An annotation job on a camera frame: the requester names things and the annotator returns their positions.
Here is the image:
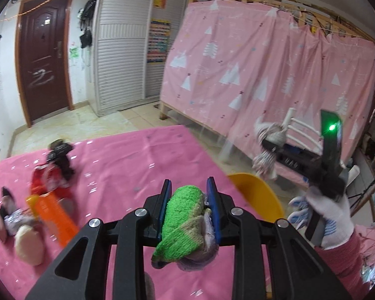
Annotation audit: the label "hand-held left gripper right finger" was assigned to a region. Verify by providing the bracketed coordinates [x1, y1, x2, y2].
[205, 176, 354, 300]

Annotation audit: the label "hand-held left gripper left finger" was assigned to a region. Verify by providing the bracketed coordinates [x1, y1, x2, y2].
[25, 179, 172, 300]

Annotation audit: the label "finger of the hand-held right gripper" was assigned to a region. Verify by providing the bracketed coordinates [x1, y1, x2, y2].
[276, 153, 317, 179]
[262, 139, 319, 164]

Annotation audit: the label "green knitted sock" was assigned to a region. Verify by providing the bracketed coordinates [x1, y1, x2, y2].
[151, 185, 211, 263]

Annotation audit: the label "striped grey white sock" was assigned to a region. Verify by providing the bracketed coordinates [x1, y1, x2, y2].
[252, 115, 290, 181]

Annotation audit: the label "yellow plastic basin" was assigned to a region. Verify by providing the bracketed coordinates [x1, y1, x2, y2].
[227, 173, 285, 226]

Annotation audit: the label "black cloth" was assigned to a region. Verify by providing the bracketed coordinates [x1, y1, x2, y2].
[47, 139, 76, 182]

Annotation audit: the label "red cloth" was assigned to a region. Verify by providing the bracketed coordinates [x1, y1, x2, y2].
[30, 162, 76, 199]

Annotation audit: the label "person's right forearm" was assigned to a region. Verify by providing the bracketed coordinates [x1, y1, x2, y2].
[314, 229, 372, 300]

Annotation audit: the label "person's right hand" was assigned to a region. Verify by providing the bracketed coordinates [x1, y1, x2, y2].
[288, 165, 360, 251]

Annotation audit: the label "person's left hand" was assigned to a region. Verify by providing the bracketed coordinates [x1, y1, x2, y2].
[143, 272, 157, 300]

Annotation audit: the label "white metal chair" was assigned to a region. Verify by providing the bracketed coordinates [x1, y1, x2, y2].
[281, 108, 326, 160]

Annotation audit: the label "pink tablecloth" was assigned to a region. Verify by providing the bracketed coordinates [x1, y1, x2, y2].
[0, 125, 288, 300]

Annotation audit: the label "pink tree print curtain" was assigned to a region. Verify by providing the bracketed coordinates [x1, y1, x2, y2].
[160, 0, 375, 176]

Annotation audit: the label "orange plastic toy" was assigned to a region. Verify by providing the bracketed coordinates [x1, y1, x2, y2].
[26, 192, 80, 247]

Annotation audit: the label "beige round plush item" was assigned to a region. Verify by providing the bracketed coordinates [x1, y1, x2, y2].
[14, 225, 44, 266]

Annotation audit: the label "floral patterned cloth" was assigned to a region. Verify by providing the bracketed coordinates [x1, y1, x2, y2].
[0, 187, 32, 236]

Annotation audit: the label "white slatted wardrobe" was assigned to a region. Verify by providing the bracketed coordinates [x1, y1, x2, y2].
[89, 0, 221, 118]

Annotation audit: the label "colourful grid poster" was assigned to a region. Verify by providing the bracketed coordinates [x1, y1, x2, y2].
[147, 18, 172, 65]

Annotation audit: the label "dark brown door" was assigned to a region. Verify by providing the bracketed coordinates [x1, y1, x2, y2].
[15, 0, 76, 127]

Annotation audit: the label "small black hanging bag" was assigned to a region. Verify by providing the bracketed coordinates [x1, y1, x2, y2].
[79, 28, 93, 49]

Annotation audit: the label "large black hanging bag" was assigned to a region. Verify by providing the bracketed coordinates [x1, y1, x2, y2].
[79, 0, 97, 28]

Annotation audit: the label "string lights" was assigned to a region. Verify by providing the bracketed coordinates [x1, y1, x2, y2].
[3, 4, 70, 19]

